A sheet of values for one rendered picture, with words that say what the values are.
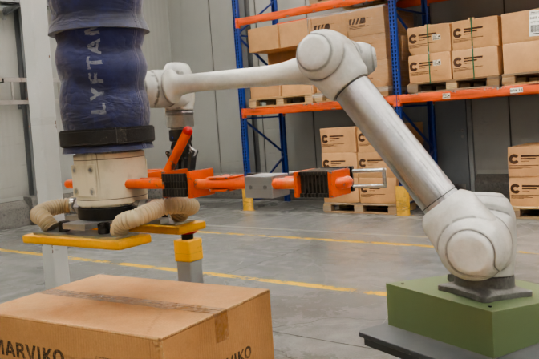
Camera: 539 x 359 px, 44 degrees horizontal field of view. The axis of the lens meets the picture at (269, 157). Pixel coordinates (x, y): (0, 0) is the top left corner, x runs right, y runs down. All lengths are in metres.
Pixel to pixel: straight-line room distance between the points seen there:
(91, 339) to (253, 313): 0.38
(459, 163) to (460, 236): 8.62
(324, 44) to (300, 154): 9.99
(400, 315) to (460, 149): 8.28
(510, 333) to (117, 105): 1.10
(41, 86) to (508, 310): 3.50
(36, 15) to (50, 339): 3.28
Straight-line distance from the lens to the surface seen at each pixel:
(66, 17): 1.63
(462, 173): 10.22
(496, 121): 10.05
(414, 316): 1.95
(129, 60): 1.62
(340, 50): 1.73
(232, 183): 1.40
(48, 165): 4.62
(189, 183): 1.46
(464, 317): 1.82
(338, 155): 9.69
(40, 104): 4.61
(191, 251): 2.19
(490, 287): 1.87
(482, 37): 8.77
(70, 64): 1.62
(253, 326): 1.65
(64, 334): 1.60
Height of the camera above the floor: 1.36
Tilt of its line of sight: 3 degrees down
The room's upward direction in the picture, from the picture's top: 4 degrees counter-clockwise
